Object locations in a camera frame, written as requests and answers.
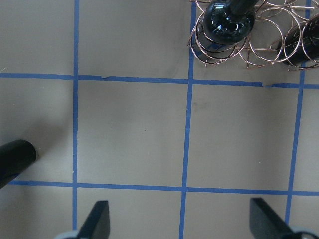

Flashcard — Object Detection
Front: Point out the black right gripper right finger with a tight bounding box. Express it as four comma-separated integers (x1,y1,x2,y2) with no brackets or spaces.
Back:
249,198,299,239

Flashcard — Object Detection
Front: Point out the copper wire wine basket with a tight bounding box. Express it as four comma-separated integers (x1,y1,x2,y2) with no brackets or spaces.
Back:
188,0,319,71

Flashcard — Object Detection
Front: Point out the dark bottle in basket front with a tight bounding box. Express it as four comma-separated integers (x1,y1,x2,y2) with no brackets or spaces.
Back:
197,0,257,51

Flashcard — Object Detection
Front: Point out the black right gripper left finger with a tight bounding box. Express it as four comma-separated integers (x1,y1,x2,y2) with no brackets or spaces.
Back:
76,200,110,239

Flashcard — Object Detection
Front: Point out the dark bottle in basket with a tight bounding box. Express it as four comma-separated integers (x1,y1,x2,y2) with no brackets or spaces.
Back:
277,16,319,66
197,0,257,51

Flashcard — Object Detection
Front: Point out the dark glass wine bottle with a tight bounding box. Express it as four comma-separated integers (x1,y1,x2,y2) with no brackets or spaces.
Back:
0,139,37,189

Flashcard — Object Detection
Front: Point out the dark bottle in basket rear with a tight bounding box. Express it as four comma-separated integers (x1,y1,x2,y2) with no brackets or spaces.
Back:
277,16,319,66

